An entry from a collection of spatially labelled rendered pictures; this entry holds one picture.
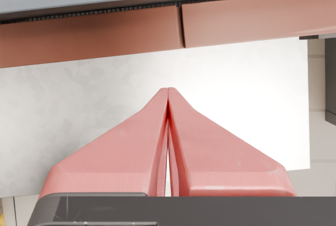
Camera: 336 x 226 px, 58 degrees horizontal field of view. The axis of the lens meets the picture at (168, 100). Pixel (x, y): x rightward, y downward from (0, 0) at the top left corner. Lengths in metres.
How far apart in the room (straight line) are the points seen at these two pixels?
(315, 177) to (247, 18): 1.10
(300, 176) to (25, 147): 1.06
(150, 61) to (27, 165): 0.25
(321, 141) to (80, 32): 1.12
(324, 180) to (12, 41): 1.23
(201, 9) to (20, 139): 0.34
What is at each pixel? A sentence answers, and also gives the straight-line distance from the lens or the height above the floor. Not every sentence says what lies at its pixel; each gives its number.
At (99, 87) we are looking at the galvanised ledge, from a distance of 0.45.
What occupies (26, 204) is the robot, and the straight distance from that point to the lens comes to 1.05.
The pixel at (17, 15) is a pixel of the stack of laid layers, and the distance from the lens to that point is 0.30.
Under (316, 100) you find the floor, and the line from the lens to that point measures 1.26.
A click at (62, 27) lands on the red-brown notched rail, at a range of 0.30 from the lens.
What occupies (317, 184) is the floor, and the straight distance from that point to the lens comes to 1.37.
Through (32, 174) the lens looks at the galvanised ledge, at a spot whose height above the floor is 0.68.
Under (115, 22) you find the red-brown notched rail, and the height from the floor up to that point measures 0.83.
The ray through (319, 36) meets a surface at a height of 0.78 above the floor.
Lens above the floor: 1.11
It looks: 80 degrees down
